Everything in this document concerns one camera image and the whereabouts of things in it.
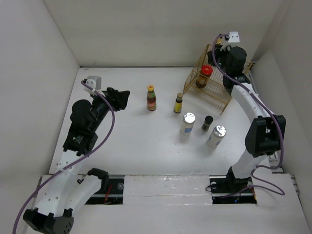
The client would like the tall sauce bottle yellow cap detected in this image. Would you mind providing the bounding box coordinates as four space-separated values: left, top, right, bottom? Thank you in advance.
147 85 156 111

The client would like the gold wire rack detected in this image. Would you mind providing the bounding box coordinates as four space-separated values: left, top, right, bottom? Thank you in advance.
183 44 252 112

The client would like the small dark spice jar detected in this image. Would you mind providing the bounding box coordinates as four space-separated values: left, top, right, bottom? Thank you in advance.
201 116 214 132

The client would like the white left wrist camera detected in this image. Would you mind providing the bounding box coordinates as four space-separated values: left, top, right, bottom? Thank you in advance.
81 76 102 95

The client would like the red lid sauce jar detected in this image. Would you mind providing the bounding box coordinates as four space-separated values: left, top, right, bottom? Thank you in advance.
195 65 213 88

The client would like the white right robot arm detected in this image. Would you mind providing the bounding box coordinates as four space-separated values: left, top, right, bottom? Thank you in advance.
207 44 286 196

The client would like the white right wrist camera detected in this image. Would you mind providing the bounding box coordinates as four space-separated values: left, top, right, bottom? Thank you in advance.
221 32 240 51

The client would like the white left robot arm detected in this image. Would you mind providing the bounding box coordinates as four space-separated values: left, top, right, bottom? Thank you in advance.
23 88 130 234

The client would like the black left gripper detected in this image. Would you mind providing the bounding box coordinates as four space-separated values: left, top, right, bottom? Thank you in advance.
90 87 129 132

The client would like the metal base rail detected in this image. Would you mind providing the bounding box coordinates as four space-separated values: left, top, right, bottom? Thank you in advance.
87 175 256 205

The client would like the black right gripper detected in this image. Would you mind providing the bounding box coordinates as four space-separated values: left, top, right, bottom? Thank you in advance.
206 43 232 75

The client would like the small yellow label bottle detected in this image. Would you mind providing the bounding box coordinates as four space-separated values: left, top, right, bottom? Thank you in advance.
174 93 183 113

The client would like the white shaker silver lid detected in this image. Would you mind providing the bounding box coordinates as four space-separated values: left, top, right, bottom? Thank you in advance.
206 125 227 148
180 112 195 136

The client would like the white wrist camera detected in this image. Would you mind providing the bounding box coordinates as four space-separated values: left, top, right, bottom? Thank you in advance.
221 32 240 51
81 76 102 95

